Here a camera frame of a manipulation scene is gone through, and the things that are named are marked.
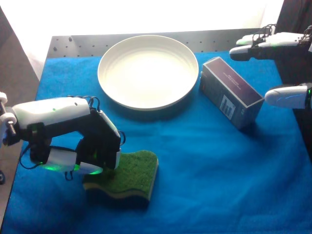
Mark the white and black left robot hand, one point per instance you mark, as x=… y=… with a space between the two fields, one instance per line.
x=53 y=112

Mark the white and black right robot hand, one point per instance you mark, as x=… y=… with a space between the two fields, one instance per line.
x=287 y=97

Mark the dark purple box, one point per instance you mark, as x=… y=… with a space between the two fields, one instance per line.
x=229 y=90

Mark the yellow and green sponge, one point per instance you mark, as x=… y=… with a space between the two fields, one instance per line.
x=131 y=175

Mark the round white plate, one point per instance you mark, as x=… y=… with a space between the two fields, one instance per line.
x=146 y=73

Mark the blue cloth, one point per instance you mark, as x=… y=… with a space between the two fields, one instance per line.
x=207 y=170

